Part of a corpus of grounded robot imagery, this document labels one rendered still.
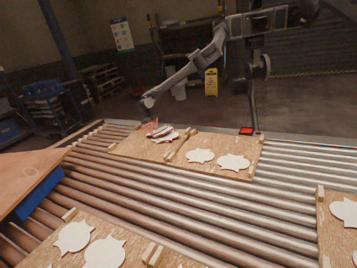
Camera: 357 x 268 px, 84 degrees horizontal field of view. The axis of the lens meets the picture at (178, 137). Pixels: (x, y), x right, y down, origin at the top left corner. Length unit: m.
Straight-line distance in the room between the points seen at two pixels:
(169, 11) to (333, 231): 5.79
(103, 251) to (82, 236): 0.11
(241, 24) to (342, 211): 1.25
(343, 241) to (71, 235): 0.85
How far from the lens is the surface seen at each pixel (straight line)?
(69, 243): 0.85
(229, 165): 0.93
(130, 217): 0.85
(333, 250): 0.74
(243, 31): 1.63
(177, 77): 1.13
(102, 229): 0.84
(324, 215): 0.81
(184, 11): 5.93
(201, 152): 1.03
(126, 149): 1.24
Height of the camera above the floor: 1.52
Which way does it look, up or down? 29 degrees down
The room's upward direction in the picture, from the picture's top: 11 degrees counter-clockwise
